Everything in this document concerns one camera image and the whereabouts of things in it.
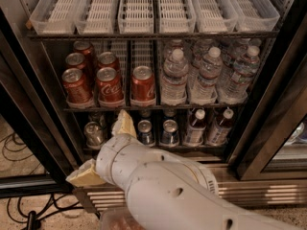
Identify blue can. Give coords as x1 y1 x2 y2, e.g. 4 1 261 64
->
137 120 154 146
160 119 179 147

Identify black floor cables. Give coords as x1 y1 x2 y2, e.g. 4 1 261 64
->
0 131 84 230

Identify front water bottle left lane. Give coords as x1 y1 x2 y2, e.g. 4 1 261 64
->
161 49 189 105

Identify brown tea bottle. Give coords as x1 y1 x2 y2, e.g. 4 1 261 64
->
183 109 206 147
206 108 234 147

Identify middle red can left lane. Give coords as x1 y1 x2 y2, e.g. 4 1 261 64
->
65 53 87 72

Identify clear top shelf tray one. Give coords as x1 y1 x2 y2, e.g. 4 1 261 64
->
30 0 80 35

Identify stainless steel fridge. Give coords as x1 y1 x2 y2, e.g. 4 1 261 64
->
0 0 307 213

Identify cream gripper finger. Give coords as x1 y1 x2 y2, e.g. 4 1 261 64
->
66 159 106 187
111 109 137 138

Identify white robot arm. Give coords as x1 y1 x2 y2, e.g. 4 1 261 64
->
66 110 302 230

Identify water bottle lane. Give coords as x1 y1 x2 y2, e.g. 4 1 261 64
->
218 46 260 104
190 47 223 104
161 49 189 105

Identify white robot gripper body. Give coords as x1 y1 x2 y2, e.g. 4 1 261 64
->
95 133 167 190

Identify clear top shelf tray two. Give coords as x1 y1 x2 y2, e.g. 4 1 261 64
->
74 0 119 35

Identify clear top shelf tray six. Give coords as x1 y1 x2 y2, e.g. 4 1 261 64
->
229 0 280 32

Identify front water bottle middle lane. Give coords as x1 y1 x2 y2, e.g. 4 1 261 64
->
190 47 223 104

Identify silver can bottom left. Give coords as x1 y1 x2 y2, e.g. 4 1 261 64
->
83 122 106 147

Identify clear top shelf tray four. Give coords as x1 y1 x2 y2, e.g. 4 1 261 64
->
157 0 196 34

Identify clear top shelf tray three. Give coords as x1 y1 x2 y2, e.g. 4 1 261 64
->
117 0 154 34

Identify front red can left lane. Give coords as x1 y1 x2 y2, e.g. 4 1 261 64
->
61 68 93 104

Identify clear top shelf tray five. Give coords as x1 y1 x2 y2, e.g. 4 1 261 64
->
192 0 238 33

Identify clear plastic bin with food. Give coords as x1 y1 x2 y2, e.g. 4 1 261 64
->
100 208 144 230

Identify back red can left lane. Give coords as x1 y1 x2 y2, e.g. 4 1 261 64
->
73 40 96 75

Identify brown tea bottle left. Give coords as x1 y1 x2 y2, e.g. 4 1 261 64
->
183 109 206 147

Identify brown tea bottle right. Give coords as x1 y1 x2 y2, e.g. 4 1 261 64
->
206 108 234 147

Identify front water bottle right lane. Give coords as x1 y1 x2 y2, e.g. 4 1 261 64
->
218 46 260 104

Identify open glass fridge door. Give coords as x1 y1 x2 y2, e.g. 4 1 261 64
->
0 11 73 198

